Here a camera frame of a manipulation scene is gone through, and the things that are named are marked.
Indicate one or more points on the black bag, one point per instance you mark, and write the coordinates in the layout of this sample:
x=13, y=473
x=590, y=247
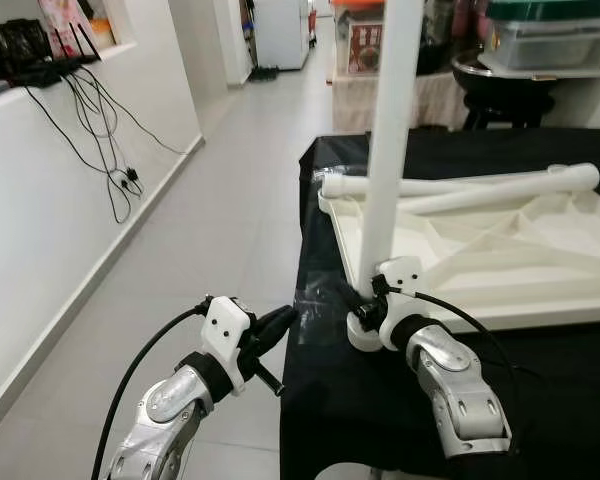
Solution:
x=438, y=40

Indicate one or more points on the clear plastic storage box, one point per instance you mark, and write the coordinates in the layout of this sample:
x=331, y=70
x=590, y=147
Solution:
x=550, y=45

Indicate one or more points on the black electronics pile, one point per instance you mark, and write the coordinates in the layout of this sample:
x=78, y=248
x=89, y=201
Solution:
x=20, y=55

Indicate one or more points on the small orange container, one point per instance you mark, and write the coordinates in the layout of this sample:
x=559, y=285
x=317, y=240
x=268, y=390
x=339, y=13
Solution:
x=102, y=35

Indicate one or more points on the black power adapter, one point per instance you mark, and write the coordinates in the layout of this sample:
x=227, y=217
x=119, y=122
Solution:
x=130, y=178

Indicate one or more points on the orange-lidded storage box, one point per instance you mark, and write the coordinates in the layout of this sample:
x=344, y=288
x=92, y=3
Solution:
x=360, y=45

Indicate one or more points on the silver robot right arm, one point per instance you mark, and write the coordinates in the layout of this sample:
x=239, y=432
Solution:
x=460, y=390

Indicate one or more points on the pink patterned bag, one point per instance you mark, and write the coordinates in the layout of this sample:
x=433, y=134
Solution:
x=65, y=25

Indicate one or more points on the black tablecloth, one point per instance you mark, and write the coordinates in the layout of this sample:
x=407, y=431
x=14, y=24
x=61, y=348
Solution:
x=360, y=420

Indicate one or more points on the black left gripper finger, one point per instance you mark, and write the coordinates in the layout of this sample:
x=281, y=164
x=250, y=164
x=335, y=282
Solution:
x=278, y=334
x=270, y=320

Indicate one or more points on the clear plastic bag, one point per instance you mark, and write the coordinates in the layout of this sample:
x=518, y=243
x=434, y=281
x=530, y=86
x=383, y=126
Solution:
x=312, y=174

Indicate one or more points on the black round stool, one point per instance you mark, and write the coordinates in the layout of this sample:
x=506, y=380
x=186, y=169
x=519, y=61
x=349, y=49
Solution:
x=510, y=105

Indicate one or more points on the beige patterned bench cloth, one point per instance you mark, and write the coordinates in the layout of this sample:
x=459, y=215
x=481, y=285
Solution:
x=445, y=100

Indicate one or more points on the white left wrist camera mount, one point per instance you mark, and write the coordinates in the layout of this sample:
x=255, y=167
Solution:
x=223, y=325

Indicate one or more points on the white plastic table top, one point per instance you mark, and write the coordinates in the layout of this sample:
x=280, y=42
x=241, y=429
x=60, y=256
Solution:
x=500, y=260

